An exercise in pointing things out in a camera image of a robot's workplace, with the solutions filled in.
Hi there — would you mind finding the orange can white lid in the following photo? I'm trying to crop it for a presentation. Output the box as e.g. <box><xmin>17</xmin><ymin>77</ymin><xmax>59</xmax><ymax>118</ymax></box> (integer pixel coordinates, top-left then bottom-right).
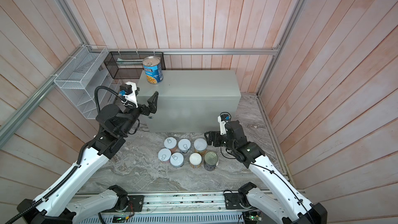
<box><xmin>189</xmin><ymin>153</ymin><xmax>202</xmax><ymax>169</ymax></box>
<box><xmin>194</xmin><ymin>138</ymin><xmax>207</xmax><ymax>155</ymax></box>

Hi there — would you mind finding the aluminium frame rail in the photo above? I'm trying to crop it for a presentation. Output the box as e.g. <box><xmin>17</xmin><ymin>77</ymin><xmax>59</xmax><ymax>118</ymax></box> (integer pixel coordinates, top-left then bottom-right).
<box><xmin>1</xmin><ymin>0</ymin><xmax>306</xmax><ymax>147</ymax></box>

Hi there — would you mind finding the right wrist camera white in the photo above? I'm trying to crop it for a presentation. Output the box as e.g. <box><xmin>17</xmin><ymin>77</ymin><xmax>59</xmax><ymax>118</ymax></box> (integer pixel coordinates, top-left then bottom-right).
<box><xmin>218</xmin><ymin>113</ymin><xmax>231</xmax><ymax>135</ymax></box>

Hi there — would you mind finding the pull-tab can rear middle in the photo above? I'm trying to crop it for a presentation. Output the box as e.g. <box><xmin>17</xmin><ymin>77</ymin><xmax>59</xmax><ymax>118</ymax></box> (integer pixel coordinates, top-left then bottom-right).
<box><xmin>178</xmin><ymin>139</ymin><xmax>191</xmax><ymax>154</ymax></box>

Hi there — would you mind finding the pull-tab can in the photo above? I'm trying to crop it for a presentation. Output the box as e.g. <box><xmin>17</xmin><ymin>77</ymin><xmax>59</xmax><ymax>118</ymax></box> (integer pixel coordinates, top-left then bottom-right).
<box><xmin>170</xmin><ymin>152</ymin><xmax>184</xmax><ymax>168</ymax></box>
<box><xmin>158</xmin><ymin>148</ymin><xmax>172</xmax><ymax>164</ymax></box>
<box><xmin>178</xmin><ymin>139</ymin><xmax>191</xmax><ymax>154</ymax></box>
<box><xmin>164</xmin><ymin>137</ymin><xmax>178</xmax><ymax>153</ymax></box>

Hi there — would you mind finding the orange can white lid front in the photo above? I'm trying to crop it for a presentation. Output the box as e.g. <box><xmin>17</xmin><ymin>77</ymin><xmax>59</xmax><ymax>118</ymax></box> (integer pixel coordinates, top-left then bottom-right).
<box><xmin>189</xmin><ymin>153</ymin><xmax>202</xmax><ymax>169</ymax></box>

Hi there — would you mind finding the black corrugated cable hose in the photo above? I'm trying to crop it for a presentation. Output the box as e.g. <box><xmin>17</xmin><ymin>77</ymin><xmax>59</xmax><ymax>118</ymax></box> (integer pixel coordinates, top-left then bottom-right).
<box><xmin>4</xmin><ymin>85</ymin><xmax>123</xmax><ymax>224</ymax></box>

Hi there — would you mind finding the black mesh basket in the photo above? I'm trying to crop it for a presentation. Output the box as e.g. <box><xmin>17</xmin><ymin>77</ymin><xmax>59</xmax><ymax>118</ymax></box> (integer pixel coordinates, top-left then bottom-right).
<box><xmin>104</xmin><ymin>51</ymin><xmax>166</xmax><ymax>79</ymax></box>

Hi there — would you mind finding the white wire mesh shelf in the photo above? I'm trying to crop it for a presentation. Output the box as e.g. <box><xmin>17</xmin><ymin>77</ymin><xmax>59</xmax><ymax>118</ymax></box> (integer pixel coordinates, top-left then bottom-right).
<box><xmin>55</xmin><ymin>45</ymin><xmax>121</xmax><ymax>120</ymax></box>

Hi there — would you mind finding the grey metal cabinet box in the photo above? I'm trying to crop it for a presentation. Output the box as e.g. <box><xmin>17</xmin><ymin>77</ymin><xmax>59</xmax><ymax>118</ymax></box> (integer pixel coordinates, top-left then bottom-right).
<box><xmin>137</xmin><ymin>70</ymin><xmax>241</xmax><ymax>133</ymax></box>

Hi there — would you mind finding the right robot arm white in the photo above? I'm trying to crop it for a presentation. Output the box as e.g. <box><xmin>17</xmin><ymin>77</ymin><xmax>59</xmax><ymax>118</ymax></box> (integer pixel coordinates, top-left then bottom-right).
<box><xmin>205</xmin><ymin>121</ymin><xmax>328</xmax><ymax>224</ymax></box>

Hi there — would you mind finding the blue soup can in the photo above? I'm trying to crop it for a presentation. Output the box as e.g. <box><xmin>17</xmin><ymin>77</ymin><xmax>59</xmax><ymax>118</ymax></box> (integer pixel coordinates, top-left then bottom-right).
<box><xmin>143</xmin><ymin>56</ymin><xmax>163</xmax><ymax>85</ymax></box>

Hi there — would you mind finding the pull-tab can rear left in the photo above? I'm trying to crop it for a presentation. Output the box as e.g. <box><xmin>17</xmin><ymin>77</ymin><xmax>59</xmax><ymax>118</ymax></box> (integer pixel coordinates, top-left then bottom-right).
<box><xmin>164</xmin><ymin>137</ymin><xmax>178</xmax><ymax>153</ymax></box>

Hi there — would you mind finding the pull-tab can front left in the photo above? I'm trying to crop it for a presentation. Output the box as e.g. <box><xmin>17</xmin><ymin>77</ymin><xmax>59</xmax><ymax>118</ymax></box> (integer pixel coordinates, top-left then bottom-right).
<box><xmin>158</xmin><ymin>148</ymin><xmax>172</xmax><ymax>164</ymax></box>

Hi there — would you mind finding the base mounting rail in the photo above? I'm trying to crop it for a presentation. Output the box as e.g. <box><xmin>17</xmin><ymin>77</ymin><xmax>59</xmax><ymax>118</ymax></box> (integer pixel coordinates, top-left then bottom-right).
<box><xmin>52</xmin><ymin>191</ymin><xmax>280</xmax><ymax>224</ymax></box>

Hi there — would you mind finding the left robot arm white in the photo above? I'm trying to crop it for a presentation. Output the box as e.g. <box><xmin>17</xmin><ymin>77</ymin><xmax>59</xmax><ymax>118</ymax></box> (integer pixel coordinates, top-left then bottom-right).
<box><xmin>8</xmin><ymin>84</ymin><xmax>159</xmax><ymax>224</ymax></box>

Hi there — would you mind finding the dark tomato can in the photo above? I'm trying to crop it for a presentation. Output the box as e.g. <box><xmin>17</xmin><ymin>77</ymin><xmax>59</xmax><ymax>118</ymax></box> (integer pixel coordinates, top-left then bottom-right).
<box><xmin>204</xmin><ymin>151</ymin><xmax>219</xmax><ymax>171</ymax></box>

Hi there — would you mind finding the pull-tab can front middle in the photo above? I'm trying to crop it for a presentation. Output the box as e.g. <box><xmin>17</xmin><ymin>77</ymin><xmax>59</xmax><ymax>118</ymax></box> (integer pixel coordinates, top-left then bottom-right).
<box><xmin>170</xmin><ymin>152</ymin><xmax>184</xmax><ymax>168</ymax></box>

